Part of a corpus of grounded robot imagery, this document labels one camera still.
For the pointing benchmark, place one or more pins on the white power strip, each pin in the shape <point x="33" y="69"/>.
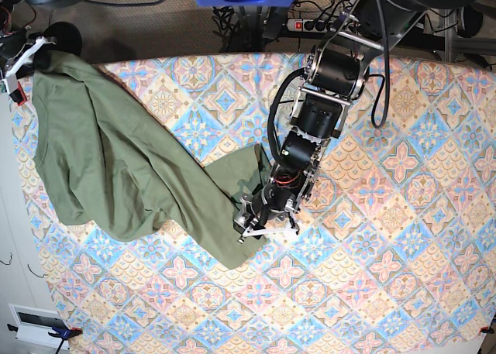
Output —
<point x="307" y="26"/>

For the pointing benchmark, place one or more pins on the blue red clamp lower left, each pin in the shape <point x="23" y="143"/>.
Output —
<point x="64" y="334"/>

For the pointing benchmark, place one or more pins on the black round stool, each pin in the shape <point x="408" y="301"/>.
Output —
<point x="67" y="37"/>

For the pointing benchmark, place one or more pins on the patterned tablecloth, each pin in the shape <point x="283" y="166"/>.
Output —
<point x="396" y="251"/>

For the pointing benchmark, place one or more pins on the olive green t-shirt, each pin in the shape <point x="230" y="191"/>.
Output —
<point x="103" y="158"/>

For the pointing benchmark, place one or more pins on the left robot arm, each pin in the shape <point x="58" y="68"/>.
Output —
<point x="311" y="106"/>

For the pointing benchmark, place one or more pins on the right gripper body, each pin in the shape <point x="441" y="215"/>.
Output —
<point x="25" y="54"/>

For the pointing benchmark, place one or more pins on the red clamp lower right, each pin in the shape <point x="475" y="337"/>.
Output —
<point x="487" y="330"/>

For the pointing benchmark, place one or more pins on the blue red clamp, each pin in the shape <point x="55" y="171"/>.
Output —
<point x="64" y="334"/>
<point x="18" y="96"/>

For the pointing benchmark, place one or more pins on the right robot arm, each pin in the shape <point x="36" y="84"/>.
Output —
<point x="29" y="27"/>

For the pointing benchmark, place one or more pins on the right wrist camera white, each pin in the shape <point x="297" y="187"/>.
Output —
<point x="9" y="83"/>

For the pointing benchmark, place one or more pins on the blue red clamp upper left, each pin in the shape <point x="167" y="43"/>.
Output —
<point x="18" y="96"/>

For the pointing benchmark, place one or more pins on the white floor outlet box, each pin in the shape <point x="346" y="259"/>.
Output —
<point x="34" y="325"/>

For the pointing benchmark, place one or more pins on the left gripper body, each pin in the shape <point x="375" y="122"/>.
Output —
<point x="256" y="211"/>

